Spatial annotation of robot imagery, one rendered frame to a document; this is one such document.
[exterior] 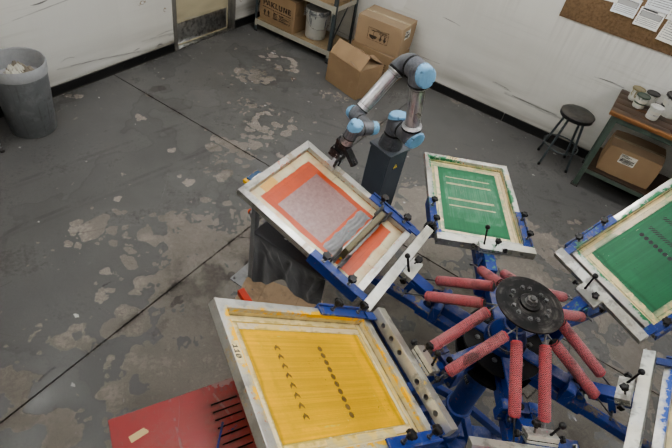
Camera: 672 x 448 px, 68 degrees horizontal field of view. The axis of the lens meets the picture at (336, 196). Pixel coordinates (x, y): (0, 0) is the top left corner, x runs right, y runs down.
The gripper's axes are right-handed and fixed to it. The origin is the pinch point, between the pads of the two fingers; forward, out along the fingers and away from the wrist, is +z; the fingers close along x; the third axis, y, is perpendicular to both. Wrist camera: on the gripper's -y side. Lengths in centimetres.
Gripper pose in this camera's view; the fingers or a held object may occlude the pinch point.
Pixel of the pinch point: (335, 168)
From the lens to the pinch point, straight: 281.6
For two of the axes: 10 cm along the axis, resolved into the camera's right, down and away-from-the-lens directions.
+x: -5.6, 4.9, -6.7
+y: -7.5, -6.5, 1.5
